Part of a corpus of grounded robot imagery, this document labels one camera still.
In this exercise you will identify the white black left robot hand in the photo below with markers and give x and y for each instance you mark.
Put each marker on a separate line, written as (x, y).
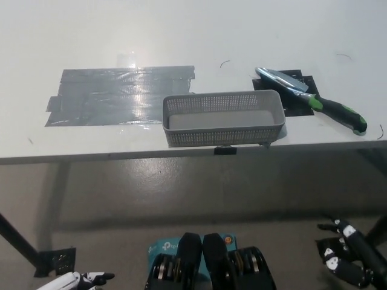
(75, 281)

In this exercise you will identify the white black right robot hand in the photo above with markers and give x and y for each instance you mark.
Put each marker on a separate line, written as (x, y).
(362, 253)

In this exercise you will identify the black table leg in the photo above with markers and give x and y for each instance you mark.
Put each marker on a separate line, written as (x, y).
(18, 240)
(378, 229)

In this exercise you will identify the teal tp-link box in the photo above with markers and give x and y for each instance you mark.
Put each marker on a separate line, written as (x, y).
(163, 247)

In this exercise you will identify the black tape patch on table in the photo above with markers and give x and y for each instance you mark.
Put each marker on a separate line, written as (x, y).
(294, 107)

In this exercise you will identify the small black tape strip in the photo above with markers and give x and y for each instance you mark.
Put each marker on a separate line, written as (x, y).
(225, 150)

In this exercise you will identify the grey perforated plastic basket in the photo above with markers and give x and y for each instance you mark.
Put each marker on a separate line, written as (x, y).
(211, 139)

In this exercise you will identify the grey duct tape patch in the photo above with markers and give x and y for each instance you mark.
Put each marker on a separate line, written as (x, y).
(106, 98)

